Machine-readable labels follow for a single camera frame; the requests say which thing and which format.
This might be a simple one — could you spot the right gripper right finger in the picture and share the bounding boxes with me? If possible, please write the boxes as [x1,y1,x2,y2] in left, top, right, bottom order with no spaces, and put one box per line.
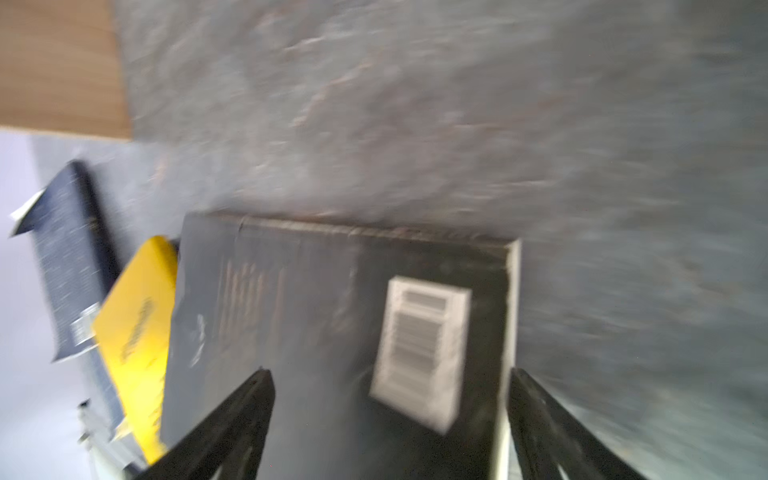
[507,368,643,480]

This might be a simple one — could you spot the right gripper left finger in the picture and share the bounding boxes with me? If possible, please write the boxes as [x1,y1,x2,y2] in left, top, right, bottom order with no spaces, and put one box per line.
[139,369,275,479]

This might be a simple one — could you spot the black book antler cover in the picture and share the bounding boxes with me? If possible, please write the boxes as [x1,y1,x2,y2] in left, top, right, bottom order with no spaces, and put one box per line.
[160,213,521,479]

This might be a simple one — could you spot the yellow book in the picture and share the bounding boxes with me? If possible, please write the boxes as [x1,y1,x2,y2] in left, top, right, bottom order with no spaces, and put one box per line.
[92,236,178,465]

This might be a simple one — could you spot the dark blue book upper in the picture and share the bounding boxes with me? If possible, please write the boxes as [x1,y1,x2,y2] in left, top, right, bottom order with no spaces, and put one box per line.
[11,160,120,362]

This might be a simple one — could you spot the wooden two-tier bookshelf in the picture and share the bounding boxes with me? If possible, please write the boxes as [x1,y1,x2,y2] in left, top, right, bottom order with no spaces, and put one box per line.
[1,1,133,141]

